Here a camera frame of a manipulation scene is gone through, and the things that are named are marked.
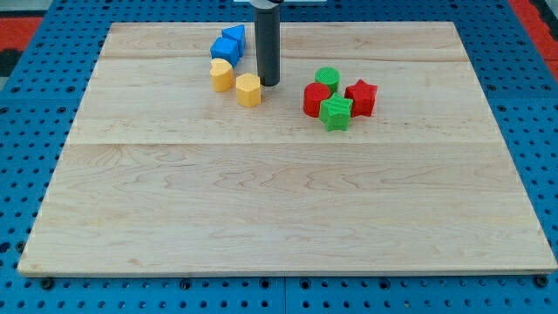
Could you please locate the yellow hexagon block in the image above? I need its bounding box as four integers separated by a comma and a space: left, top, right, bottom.
235, 73, 262, 107

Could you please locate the yellow heart block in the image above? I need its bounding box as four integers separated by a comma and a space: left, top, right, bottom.
209, 58, 234, 92

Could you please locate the green star block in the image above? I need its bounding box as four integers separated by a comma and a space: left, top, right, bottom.
318, 92, 353, 132

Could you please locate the red cylinder block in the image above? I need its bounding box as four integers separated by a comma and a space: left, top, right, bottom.
303, 82, 330, 118

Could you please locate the green cylinder block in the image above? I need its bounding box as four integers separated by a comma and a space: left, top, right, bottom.
315, 66, 341, 92

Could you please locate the red star block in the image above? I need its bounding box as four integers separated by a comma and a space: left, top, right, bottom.
344, 79, 378, 117

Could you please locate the light wooden board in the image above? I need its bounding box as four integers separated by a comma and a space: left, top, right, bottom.
18, 22, 557, 277

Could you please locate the blue cube block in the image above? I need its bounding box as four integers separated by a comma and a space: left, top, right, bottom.
210, 37, 240, 68

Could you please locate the blue triangle block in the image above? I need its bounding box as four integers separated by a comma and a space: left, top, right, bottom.
221, 24, 247, 57

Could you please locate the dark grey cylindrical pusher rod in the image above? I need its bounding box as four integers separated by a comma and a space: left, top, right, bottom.
250, 0, 280, 86

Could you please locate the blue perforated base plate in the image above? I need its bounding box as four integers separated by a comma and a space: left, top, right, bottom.
1, 1, 557, 313

